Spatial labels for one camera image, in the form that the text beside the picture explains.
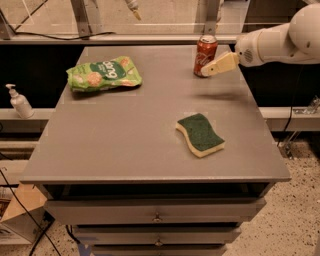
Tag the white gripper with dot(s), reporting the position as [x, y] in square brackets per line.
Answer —
[245, 50]

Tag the red coke can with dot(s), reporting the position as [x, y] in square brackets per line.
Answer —
[206, 50]

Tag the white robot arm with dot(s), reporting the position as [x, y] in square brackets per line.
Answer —
[295, 42]

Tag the green and yellow sponge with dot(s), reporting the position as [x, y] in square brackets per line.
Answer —
[199, 135]

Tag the green chip bag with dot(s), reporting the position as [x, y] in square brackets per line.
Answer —
[105, 75]

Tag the grey drawer cabinet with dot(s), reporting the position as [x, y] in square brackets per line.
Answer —
[114, 167]

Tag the white pump bottle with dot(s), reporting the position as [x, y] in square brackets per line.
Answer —
[20, 103]

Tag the cardboard box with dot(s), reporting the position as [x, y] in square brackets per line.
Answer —
[19, 223]

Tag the metal frame post right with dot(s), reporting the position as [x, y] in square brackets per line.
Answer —
[208, 14]

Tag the metal frame post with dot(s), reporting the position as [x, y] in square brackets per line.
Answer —
[208, 14]
[87, 17]

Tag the metal frame post left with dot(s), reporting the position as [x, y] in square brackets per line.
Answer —
[87, 17]

